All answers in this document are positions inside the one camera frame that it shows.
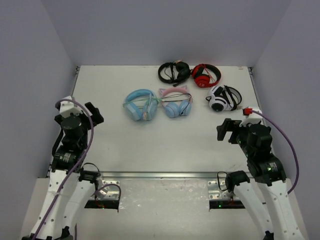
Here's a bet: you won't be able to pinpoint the light blue headphones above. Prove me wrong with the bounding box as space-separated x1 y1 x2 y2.
122 89 159 121

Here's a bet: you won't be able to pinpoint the green headphone cable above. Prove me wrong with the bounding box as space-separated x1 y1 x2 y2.
122 94 163 118

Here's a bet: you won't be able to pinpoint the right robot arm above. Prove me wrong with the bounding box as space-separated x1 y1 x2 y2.
216 118 305 240

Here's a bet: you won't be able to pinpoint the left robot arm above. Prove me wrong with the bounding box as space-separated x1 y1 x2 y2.
24 96 104 240

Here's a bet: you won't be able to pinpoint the white black headphones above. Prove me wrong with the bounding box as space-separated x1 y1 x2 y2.
205 85 243 112

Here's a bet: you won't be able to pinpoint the red headphones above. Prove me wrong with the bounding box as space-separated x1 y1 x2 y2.
191 63 222 88

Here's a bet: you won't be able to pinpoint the pink blue cat-ear headphones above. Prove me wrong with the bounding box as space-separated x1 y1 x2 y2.
159 85 193 118

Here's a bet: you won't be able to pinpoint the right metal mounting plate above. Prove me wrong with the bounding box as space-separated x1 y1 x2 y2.
207 179 233 200

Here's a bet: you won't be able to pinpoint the metal mounting plate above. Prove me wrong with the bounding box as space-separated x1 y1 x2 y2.
94 179 122 201
207 179 233 200

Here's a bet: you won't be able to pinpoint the black headset with microphone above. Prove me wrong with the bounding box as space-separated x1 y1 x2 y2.
157 60 191 87

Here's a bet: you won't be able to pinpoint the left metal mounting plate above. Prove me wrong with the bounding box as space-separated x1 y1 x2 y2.
94 179 122 201

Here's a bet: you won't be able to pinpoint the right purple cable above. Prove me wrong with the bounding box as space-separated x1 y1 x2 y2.
252 111 301 195

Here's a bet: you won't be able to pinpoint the purple cable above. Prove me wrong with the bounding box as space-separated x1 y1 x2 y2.
252 111 301 195
32 99 95 238

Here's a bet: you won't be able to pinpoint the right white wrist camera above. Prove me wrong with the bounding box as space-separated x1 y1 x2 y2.
239 106 263 127

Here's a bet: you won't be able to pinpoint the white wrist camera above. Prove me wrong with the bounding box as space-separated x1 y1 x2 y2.
55 96 83 118
239 106 263 127

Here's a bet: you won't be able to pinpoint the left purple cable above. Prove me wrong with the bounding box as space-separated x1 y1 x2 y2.
32 99 95 238

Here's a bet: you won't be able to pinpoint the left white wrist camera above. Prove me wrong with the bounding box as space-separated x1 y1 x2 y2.
55 96 83 118

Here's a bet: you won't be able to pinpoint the aluminium table edge rail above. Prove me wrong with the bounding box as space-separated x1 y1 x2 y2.
101 171 223 180

